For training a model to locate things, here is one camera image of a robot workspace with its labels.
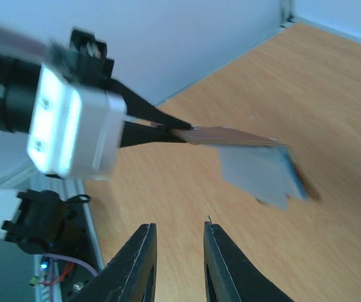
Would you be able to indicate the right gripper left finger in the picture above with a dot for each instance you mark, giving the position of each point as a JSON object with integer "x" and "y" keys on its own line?
{"x": 130, "y": 275}

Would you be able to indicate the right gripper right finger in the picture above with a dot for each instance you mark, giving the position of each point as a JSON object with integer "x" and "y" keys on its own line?
{"x": 230, "y": 275}

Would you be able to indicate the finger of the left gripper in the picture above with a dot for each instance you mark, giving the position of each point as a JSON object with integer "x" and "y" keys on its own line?
{"x": 138, "y": 107}
{"x": 138, "y": 134}

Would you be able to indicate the brown leather card holder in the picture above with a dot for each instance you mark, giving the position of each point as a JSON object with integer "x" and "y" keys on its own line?
{"x": 216, "y": 136}

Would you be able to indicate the light blue card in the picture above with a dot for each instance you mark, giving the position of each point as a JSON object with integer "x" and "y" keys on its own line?
{"x": 266, "y": 173}

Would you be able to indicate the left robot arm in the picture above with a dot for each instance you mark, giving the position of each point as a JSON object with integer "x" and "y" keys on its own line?
{"x": 40, "y": 222}

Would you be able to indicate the left small circuit board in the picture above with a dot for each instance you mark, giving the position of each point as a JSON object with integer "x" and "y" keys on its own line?
{"x": 41, "y": 275}

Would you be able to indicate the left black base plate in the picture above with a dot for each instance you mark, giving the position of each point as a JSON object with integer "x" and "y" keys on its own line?
{"x": 79, "y": 277}

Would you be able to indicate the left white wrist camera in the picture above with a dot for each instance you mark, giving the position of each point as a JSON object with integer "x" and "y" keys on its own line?
{"x": 75, "y": 130}

